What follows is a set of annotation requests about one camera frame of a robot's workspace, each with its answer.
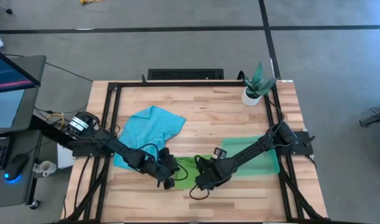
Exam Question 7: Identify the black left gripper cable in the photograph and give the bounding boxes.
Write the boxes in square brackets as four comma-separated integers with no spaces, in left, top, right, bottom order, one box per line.
[139,142,189,182]

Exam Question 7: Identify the gray computer desk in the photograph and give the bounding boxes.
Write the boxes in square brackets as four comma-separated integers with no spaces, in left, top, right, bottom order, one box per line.
[0,55,47,209]

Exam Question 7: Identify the black aluminium table frame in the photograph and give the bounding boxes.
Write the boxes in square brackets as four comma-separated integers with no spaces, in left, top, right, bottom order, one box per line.
[57,80,333,224]

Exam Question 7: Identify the white mug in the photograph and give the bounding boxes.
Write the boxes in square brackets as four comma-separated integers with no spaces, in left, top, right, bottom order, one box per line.
[32,160,58,177]

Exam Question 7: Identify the black floor stand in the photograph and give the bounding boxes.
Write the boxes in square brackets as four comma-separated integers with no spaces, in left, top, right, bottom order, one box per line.
[359,107,380,128]

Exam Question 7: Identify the gray office chair base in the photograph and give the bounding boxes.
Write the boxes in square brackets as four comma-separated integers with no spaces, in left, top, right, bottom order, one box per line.
[0,0,14,16]

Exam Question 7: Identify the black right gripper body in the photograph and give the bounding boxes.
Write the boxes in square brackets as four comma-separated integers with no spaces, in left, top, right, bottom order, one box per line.
[198,157,237,187]

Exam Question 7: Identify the blue microfiber towel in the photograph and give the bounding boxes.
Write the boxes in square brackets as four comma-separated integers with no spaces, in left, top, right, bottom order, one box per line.
[113,105,187,171]

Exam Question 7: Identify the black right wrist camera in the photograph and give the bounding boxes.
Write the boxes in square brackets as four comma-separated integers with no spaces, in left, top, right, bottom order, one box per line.
[213,146,228,159]

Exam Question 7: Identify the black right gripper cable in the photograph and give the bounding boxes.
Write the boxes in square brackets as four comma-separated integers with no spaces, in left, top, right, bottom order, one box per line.
[189,183,211,200]

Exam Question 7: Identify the white box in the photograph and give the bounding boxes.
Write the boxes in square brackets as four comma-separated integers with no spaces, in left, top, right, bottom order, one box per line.
[57,142,75,169]

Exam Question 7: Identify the green microfiber towel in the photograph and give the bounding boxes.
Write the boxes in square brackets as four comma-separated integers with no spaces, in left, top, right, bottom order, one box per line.
[173,154,215,190]

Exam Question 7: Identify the green plant in white pot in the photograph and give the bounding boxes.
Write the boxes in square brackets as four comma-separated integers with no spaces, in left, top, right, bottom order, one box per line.
[241,61,278,107]

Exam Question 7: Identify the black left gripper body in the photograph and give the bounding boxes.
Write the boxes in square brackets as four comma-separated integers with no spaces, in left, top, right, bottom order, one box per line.
[142,152,174,183]

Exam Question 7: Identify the translucent teal plastic basket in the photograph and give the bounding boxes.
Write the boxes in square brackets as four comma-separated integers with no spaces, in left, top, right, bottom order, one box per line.
[221,135,280,178]

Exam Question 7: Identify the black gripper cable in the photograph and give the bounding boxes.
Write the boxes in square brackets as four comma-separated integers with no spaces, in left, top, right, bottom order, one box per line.
[139,142,189,182]
[189,183,211,200]

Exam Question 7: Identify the black floor grille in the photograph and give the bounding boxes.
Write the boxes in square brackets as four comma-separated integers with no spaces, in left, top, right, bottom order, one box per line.
[147,68,225,81]

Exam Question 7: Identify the black computer mouse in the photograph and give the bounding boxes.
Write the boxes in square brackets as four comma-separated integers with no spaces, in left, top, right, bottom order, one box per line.
[3,152,29,182]

